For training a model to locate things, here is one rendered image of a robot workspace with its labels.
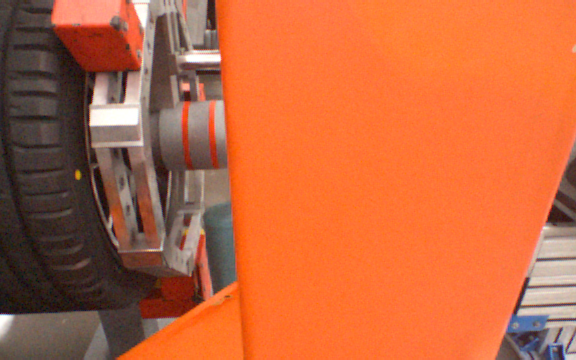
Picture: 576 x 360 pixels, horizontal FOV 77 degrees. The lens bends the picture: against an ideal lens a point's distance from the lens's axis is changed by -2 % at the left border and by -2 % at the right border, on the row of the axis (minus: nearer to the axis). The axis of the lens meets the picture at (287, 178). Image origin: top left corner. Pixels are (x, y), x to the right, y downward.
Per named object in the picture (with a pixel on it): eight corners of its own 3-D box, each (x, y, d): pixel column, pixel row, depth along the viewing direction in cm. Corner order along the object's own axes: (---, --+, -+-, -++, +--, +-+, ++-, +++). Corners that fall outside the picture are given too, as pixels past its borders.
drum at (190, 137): (163, 156, 85) (154, 94, 78) (257, 153, 86) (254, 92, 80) (148, 183, 72) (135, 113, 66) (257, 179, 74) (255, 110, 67)
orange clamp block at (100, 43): (90, 31, 51) (57, -23, 42) (148, 30, 51) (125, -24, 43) (84, 74, 48) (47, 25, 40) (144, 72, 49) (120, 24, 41)
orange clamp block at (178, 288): (157, 264, 79) (162, 301, 82) (194, 263, 80) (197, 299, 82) (164, 249, 86) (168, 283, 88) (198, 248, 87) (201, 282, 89)
